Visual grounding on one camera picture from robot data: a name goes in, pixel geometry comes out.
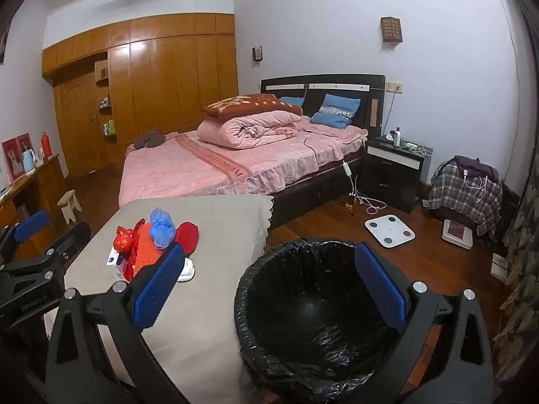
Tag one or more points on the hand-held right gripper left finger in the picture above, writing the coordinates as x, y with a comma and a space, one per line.
158, 290

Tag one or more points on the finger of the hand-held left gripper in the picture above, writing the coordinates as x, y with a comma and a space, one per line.
31, 223
63, 244

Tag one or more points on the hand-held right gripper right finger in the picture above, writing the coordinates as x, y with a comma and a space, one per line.
381, 290

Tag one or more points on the white tissue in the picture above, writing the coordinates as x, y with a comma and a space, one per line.
187, 271

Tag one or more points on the orange bubble wrap sheet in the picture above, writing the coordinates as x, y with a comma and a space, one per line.
147, 248

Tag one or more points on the small white blue box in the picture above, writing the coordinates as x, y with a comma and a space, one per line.
116, 259

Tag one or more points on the red foil wrapper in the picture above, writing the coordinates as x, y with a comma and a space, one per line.
124, 240

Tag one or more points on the blue plastic bag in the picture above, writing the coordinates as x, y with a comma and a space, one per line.
162, 229

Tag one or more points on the trash bin with black bag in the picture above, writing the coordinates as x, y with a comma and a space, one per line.
311, 315

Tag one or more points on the small white wooden stool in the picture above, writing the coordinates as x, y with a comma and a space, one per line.
69, 202

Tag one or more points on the wooden dresser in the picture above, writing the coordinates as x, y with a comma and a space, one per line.
46, 181

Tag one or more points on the white bathroom scale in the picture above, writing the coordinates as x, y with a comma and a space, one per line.
389, 231

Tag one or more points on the light blue kettle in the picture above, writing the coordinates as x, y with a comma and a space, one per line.
28, 160

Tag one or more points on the red framed photo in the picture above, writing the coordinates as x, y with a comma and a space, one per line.
10, 160
24, 141

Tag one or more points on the beige table cover cloth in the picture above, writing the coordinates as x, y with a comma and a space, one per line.
202, 345

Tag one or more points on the red thermos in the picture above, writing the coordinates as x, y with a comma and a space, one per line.
46, 145

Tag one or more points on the white scale with red top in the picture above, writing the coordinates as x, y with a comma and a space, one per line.
457, 235

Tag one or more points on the yellow power strip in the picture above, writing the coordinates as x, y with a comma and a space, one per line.
350, 202

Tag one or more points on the black white nightstand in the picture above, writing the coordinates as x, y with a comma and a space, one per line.
391, 185

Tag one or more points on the plaid cloth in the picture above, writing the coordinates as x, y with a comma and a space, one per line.
454, 193

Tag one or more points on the green bottle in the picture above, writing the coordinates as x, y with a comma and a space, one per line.
110, 127

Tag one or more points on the pink bed sheet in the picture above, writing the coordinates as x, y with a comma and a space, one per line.
189, 168

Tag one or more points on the patterned curtain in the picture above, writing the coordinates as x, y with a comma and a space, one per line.
522, 240

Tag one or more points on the white bottle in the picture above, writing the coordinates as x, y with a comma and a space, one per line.
397, 136

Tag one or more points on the dark purple garment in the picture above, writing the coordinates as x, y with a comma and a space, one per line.
476, 166

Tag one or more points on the wooden wardrobe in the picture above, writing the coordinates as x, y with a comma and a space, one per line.
168, 92

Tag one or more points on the folded pink quilt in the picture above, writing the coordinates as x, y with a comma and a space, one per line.
252, 128

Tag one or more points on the large blue pillow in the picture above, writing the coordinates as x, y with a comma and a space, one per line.
337, 107

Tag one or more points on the dark wooden bed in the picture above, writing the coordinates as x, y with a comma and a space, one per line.
337, 88

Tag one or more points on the small blue pillow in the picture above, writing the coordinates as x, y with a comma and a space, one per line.
292, 101

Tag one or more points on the folded brown blanket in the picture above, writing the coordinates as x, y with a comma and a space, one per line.
252, 103

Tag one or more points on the white wall socket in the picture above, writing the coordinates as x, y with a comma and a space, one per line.
499, 266

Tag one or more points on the yellowed wall outlet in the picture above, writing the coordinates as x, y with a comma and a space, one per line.
395, 88

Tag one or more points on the small brown wall lamp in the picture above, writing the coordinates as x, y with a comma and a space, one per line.
257, 54

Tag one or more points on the large brown wall lamp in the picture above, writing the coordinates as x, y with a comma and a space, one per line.
391, 29

